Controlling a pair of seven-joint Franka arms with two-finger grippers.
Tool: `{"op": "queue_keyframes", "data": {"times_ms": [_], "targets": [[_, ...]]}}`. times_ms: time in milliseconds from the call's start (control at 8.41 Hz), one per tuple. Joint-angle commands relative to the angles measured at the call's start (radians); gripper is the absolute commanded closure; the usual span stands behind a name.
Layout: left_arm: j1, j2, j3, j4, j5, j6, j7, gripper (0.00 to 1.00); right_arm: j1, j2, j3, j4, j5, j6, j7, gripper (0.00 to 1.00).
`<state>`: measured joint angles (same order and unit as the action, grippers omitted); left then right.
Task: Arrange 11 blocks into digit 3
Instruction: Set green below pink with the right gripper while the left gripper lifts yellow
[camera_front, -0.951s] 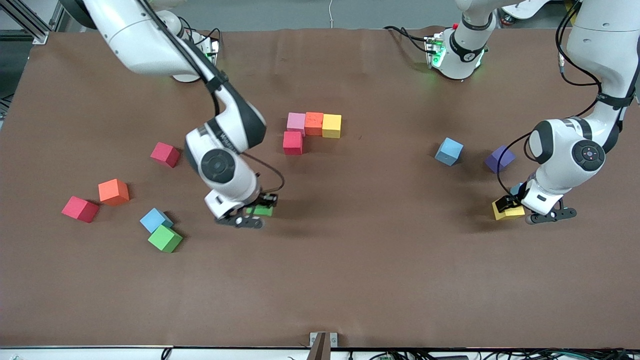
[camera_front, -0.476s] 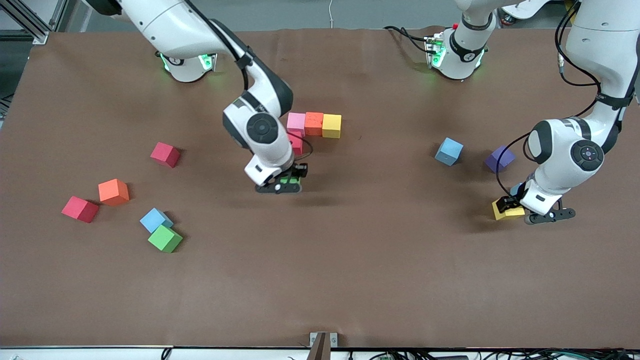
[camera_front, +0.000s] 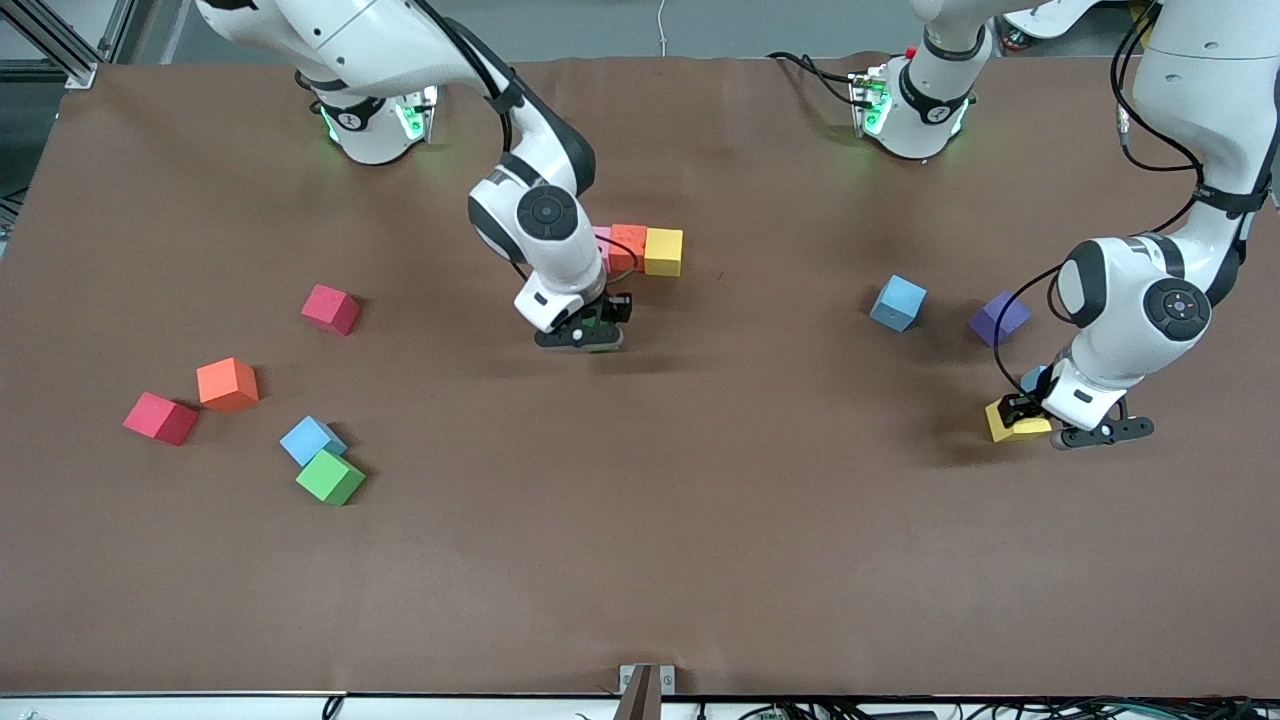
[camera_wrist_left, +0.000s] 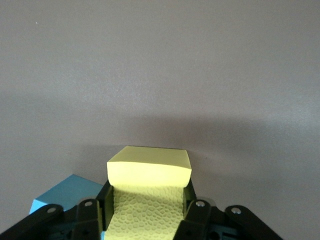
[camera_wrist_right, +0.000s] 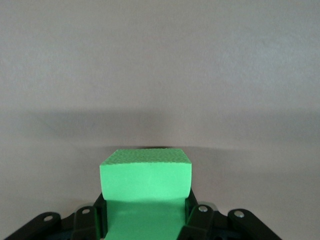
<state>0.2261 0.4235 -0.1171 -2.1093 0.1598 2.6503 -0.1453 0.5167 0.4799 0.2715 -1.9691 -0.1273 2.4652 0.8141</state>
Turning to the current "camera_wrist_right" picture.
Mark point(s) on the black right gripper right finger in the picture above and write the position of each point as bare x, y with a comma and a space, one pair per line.
207, 225

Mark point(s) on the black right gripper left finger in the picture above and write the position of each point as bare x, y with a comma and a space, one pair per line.
82, 225

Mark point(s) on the green foam block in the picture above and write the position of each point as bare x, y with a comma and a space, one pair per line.
146, 180

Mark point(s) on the brown table cover sheet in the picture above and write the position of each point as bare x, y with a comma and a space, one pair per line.
150, 62

